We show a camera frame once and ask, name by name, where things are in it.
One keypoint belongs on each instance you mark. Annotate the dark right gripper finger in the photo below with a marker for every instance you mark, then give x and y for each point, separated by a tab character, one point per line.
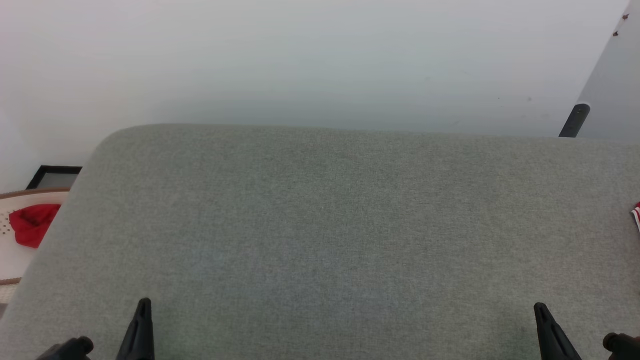
554	337

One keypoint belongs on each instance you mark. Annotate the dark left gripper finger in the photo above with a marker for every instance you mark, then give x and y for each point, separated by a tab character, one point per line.
139	335

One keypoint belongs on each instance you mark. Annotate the red and white shirt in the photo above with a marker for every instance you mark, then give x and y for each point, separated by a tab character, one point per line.
636	216

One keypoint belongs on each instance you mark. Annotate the white laundry basket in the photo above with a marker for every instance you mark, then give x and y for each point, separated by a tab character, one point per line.
12	262

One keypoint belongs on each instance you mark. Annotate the red cloth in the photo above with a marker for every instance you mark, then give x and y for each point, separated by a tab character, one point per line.
32	225

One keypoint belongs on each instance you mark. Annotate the grey door panel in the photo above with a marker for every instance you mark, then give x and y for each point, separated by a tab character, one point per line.
615	75

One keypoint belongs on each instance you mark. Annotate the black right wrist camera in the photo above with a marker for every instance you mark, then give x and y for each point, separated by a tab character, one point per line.
622	346

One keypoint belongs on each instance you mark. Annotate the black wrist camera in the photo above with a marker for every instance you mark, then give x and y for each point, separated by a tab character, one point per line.
70	349
622	346

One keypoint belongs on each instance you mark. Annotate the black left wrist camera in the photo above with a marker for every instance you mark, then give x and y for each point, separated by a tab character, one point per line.
70	349

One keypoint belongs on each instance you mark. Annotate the black rectangular frame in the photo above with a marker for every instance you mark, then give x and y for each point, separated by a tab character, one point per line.
37	175

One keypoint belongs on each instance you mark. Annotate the black cylindrical post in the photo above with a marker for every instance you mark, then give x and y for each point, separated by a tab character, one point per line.
574	121

